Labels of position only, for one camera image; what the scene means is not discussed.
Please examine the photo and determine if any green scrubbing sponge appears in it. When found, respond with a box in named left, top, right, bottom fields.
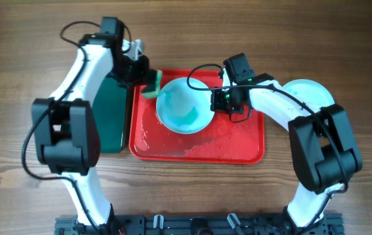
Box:
left=141, top=69, right=163, bottom=99

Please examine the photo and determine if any white plate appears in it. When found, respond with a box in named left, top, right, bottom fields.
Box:
left=283, top=79, right=335, bottom=106
left=156, top=77, right=215, bottom=134

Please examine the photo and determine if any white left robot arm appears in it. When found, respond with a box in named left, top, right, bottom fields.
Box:
left=27, top=31, right=162, bottom=234

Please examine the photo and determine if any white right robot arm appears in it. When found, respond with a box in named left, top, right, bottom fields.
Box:
left=211, top=71, right=363, bottom=234

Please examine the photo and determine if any black tray with green water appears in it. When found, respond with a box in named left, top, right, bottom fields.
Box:
left=93, top=77, right=127, bottom=153

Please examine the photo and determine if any red plastic tray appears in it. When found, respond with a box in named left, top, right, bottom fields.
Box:
left=129, top=69, right=265, bottom=165

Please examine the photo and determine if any black aluminium base frame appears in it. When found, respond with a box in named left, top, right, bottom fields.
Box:
left=54, top=211, right=346, bottom=235

